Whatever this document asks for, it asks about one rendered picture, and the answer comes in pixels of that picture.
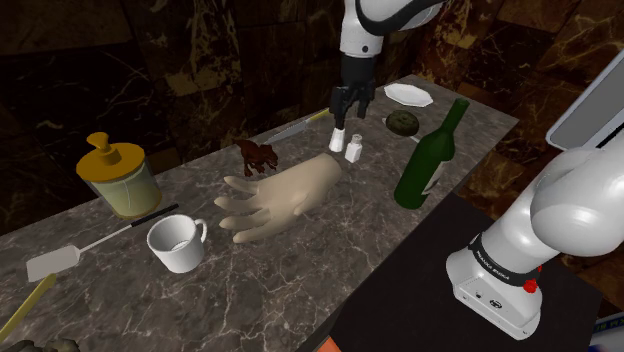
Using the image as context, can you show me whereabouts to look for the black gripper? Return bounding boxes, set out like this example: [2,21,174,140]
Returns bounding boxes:
[329,53,377,130]

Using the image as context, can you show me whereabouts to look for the white shaker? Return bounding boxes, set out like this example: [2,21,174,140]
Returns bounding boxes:
[343,133,364,165]
[327,127,347,154]

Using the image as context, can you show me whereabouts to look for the dark green round object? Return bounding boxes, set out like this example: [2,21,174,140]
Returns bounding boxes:
[381,108,422,144]

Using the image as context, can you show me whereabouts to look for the white plate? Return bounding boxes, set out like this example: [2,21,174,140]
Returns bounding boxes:
[382,82,435,109]

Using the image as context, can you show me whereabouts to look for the green wine bottle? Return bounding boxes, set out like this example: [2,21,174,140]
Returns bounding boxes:
[392,96,472,211]

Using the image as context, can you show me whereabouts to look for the beige glove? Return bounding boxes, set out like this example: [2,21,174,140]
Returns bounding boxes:
[213,152,344,245]

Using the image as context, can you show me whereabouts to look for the brown animal figure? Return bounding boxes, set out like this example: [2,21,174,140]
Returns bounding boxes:
[232,138,280,178]

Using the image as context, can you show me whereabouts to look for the white mug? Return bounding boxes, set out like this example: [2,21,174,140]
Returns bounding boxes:
[146,213,209,275]

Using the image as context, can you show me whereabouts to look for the glass jar with yellow lid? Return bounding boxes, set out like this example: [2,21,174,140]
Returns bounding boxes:
[75,131,163,221]

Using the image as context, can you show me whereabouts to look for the blue and white box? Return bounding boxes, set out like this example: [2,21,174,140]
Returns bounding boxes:
[590,311,624,352]

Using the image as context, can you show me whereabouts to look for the yellow stick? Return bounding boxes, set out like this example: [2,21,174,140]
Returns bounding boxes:
[0,272,58,343]

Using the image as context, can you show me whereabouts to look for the dark grey rock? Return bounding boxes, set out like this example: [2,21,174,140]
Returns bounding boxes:
[0,337,82,352]

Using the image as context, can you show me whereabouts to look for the knife with yellow handle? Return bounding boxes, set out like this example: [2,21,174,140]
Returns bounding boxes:
[261,108,332,146]

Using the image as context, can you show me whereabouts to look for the white spatula with black handle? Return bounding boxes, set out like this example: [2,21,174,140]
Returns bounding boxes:
[25,202,181,284]

